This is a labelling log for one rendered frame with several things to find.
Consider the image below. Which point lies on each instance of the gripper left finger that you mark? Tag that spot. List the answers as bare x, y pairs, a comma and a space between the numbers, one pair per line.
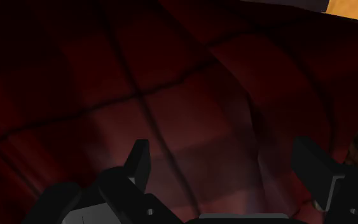
126, 189

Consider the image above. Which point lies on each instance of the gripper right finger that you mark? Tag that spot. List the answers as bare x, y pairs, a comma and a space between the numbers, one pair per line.
318, 173

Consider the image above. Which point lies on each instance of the dark red sofa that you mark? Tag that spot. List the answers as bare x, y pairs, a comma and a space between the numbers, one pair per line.
181, 102

